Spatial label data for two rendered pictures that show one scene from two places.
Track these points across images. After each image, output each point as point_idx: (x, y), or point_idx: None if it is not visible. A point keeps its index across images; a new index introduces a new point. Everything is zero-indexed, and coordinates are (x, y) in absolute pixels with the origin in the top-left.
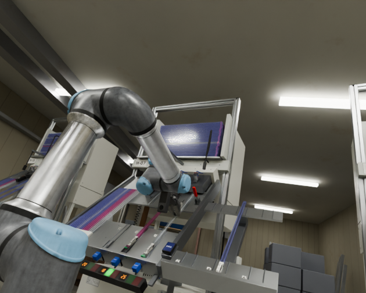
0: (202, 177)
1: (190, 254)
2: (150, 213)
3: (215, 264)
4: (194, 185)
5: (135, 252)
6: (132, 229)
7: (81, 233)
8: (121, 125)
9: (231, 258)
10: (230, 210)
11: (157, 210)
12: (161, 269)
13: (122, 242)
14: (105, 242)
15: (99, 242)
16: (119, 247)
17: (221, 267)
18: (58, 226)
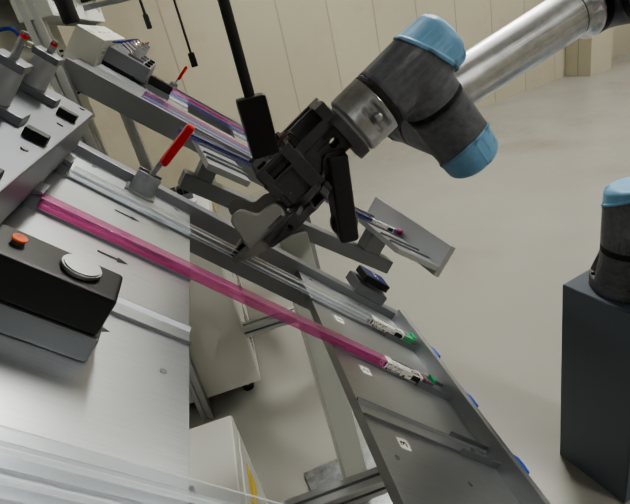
0: None
1: (389, 239)
2: None
3: (377, 225)
4: (84, 122)
5: (410, 362)
6: (369, 388)
7: (615, 181)
8: (624, 24)
9: (316, 226)
10: (224, 158)
11: (358, 237)
12: (446, 262)
13: (425, 406)
14: (475, 471)
15: (500, 499)
16: (440, 408)
17: (380, 221)
18: None
